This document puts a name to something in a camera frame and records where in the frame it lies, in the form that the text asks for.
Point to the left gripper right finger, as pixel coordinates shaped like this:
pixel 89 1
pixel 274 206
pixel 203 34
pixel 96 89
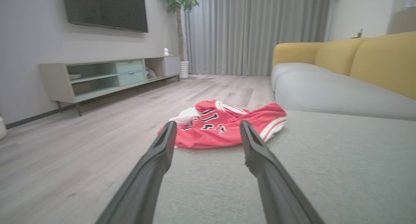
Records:
pixel 269 175

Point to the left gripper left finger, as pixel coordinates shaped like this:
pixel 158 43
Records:
pixel 146 178

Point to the red white basketball jersey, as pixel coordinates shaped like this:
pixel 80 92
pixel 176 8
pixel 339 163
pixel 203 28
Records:
pixel 224 133

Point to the grey sofa seat cushion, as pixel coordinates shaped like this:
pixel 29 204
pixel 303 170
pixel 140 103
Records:
pixel 328 94
pixel 341 165
pixel 289 68

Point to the soft toy in cabinet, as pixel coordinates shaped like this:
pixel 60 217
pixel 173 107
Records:
pixel 150 74

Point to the white ribbed plant pot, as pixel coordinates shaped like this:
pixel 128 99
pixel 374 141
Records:
pixel 184 69

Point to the stacked plates in cabinet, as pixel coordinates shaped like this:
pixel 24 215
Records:
pixel 74 76

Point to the small white figurine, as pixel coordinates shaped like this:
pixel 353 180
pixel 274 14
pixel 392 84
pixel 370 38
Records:
pixel 166 52

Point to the beige green TV cabinet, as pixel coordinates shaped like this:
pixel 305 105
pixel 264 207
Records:
pixel 55 81

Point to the yellow sofa back cushion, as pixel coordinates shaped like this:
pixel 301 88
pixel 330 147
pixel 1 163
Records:
pixel 386 61
pixel 338 55

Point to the grey window curtain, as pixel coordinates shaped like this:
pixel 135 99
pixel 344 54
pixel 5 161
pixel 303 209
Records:
pixel 253 32

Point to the white round floor object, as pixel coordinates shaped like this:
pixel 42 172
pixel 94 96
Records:
pixel 2 128

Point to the green potted tree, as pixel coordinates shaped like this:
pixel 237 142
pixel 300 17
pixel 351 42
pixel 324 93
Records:
pixel 178 3

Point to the black wall television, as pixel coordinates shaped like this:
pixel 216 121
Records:
pixel 107 9

